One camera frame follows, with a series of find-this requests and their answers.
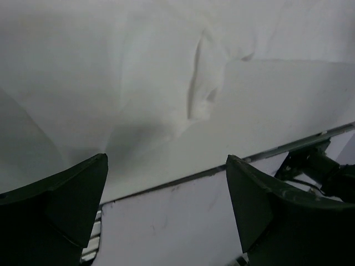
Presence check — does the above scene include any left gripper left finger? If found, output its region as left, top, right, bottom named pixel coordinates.
left=1, top=154, right=108, bottom=265

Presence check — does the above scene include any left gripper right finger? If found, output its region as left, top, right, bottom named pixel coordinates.
left=226, top=155, right=354, bottom=265

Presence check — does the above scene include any white t-shirt black print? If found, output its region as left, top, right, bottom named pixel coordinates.
left=1, top=1, right=354, bottom=202

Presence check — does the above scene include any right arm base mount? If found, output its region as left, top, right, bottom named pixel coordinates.
left=275, top=140, right=354, bottom=203

